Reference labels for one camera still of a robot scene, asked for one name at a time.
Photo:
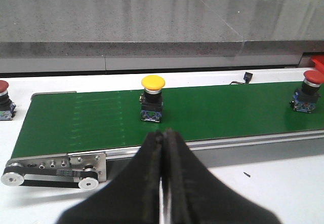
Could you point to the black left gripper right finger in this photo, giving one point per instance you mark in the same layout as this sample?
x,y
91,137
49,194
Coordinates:
x,y
192,194

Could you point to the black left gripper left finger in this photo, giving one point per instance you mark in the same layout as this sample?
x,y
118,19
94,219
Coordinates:
x,y
132,197

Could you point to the yellow push button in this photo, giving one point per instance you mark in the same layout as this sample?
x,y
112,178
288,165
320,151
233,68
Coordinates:
x,y
151,99

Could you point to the red push button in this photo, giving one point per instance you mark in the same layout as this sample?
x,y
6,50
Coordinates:
x,y
7,106
305,97

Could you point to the green conveyor belt unit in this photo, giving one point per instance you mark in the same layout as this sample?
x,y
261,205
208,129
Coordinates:
x,y
69,138

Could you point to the red plastic tray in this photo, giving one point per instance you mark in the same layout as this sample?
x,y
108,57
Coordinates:
x,y
318,62

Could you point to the grey stone counter right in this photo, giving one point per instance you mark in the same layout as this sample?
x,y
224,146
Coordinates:
x,y
273,32

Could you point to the grey stone counter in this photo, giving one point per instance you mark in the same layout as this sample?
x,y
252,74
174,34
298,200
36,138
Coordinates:
x,y
86,35
273,32

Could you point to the grey stone counter left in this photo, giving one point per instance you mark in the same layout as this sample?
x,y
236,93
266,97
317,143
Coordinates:
x,y
86,35

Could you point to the black sensor with cable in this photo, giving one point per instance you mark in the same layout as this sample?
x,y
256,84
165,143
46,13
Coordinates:
x,y
247,78

